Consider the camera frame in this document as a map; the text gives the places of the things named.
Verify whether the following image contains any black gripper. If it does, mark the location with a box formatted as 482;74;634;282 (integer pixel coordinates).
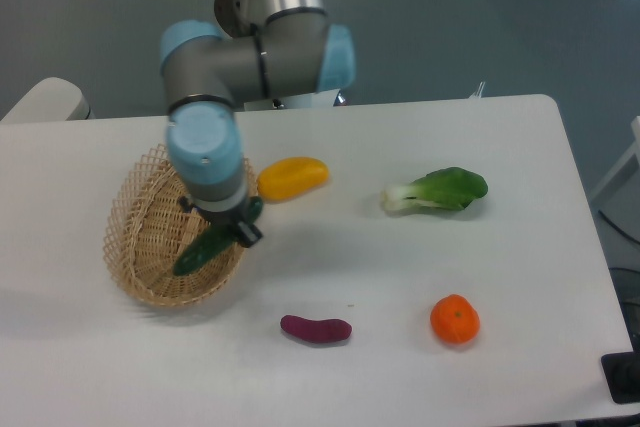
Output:
179;195;263;248

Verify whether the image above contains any dark green cucumber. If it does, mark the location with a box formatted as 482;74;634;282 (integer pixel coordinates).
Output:
172;196;264;277

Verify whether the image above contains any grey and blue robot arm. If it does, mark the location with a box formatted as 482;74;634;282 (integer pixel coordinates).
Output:
160;0;356;247

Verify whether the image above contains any woven wicker basket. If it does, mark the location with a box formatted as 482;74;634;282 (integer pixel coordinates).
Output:
103;144;245;307

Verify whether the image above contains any yellow bell pepper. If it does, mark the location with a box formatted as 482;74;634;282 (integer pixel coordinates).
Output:
257;157;330;201

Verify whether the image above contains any purple sweet potato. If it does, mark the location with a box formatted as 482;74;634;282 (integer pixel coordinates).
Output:
280;315;353;345

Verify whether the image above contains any green bok choy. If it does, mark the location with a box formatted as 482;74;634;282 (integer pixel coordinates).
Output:
381;167;489;213

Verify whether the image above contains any orange tangerine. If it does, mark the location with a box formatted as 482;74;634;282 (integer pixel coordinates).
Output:
430;294;481;345

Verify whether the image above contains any white chair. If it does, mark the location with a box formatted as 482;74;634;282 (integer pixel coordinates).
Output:
1;77;95;125

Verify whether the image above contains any black device at table edge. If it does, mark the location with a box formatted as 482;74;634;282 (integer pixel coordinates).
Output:
601;352;639;404

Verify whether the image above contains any white frame at right edge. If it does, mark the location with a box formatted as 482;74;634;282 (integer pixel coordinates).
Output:
588;117;639;206

